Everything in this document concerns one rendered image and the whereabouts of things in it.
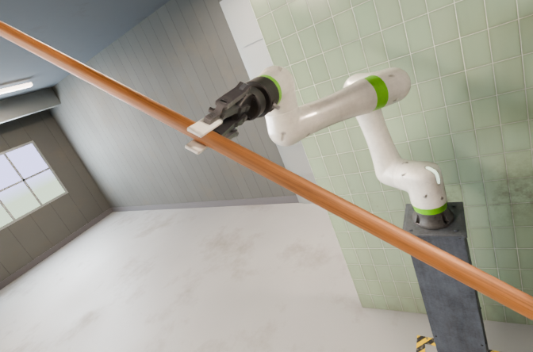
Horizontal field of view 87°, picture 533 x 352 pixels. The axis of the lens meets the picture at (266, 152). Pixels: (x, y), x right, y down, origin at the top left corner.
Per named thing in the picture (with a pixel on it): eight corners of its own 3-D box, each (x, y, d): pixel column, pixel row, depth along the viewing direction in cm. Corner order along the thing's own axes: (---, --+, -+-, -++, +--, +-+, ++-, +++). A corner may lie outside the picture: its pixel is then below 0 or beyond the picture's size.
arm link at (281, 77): (261, 66, 85) (295, 58, 79) (271, 105, 89) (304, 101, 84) (239, 76, 73) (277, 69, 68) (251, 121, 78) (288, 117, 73)
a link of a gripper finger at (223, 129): (233, 106, 64) (232, 111, 65) (204, 132, 56) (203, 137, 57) (247, 113, 63) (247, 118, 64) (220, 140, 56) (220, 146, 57)
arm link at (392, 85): (392, 97, 107) (386, 66, 104) (421, 96, 96) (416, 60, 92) (354, 113, 102) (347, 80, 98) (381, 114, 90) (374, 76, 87)
